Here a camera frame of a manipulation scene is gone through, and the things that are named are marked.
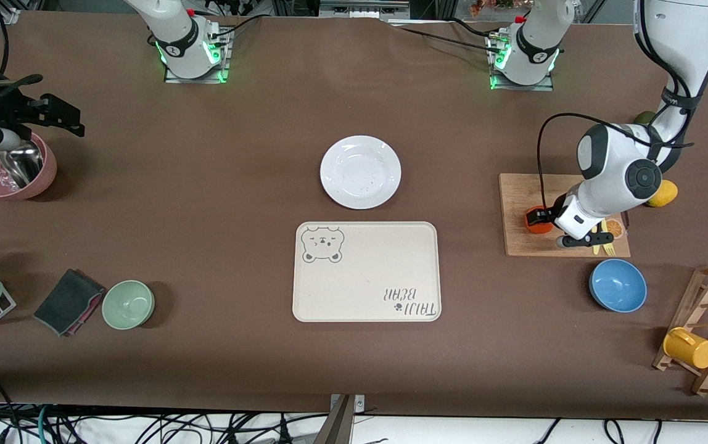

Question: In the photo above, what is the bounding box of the black table cable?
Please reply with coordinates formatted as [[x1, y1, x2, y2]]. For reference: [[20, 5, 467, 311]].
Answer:
[[391, 23, 496, 54], [218, 14, 263, 39]]

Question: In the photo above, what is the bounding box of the white round plate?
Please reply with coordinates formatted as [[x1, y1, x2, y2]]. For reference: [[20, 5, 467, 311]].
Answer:
[[320, 135, 402, 210]]

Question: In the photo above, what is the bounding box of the steel scoop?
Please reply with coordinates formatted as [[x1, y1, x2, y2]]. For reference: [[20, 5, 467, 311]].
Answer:
[[0, 141, 44, 189]]

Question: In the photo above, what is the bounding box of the pink bowl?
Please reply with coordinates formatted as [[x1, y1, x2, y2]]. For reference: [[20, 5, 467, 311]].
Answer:
[[0, 131, 57, 201]]

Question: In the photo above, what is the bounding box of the yellow mug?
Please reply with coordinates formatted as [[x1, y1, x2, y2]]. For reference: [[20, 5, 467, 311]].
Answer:
[[663, 327, 708, 370]]

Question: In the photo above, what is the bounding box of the brown metal stand leg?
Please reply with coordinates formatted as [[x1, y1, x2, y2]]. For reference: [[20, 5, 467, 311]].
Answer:
[[312, 393, 356, 444]]

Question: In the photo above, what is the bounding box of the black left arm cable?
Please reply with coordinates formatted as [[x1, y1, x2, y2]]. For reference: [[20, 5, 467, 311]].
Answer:
[[537, 0, 708, 213]]

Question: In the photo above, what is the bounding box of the teal floor cable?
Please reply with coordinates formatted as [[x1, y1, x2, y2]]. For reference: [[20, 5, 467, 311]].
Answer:
[[36, 404, 52, 444]]

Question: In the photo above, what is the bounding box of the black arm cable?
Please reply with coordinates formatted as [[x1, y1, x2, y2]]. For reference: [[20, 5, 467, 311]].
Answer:
[[537, 0, 708, 213], [0, 0, 44, 124]]

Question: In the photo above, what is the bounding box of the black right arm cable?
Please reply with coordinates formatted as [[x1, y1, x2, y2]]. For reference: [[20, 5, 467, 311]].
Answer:
[[0, 0, 44, 124]]

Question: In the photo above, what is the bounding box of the yellow lemon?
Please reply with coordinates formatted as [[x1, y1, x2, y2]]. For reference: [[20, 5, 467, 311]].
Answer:
[[647, 179, 679, 208]]

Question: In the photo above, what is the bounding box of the silver table bracket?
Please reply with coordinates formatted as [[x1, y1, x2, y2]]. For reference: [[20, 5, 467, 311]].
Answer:
[[329, 393, 366, 415]]

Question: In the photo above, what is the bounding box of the wooden cutting board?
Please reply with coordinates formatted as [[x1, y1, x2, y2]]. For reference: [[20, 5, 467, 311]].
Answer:
[[499, 173, 632, 258]]

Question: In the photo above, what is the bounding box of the blue bowl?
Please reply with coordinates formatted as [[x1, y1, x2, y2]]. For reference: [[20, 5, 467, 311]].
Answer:
[[589, 258, 648, 313]]

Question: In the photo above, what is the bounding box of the orange mandarin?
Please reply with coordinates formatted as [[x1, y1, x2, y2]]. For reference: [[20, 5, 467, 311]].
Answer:
[[525, 205, 554, 235]]

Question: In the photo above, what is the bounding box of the cream bear print tray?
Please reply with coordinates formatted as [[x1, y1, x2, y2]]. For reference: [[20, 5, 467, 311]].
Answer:
[[292, 221, 442, 323]]

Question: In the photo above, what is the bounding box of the pale green bowl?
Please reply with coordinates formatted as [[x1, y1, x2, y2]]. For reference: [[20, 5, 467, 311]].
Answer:
[[102, 280, 155, 331]]

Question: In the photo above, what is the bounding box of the dark grey folded cloth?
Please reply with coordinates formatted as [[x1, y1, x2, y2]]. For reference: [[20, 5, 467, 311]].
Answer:
[[33, 268, 106, 337]]

